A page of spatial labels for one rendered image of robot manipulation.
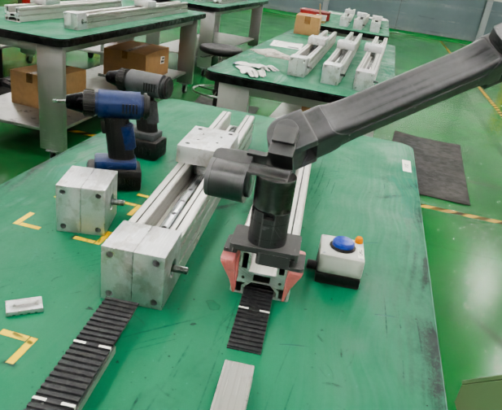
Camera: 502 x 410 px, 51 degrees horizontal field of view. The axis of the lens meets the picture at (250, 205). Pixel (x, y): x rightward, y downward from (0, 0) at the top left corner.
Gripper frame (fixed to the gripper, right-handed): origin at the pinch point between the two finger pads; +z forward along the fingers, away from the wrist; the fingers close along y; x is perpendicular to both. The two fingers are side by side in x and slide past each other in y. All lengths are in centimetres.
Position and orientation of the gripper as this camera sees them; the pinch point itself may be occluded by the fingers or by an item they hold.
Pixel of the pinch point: (259, 290)
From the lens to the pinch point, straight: 82.9
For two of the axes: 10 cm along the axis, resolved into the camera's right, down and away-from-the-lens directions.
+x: -1.6, 4.0, -9.0
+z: -1.3, 9.0, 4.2
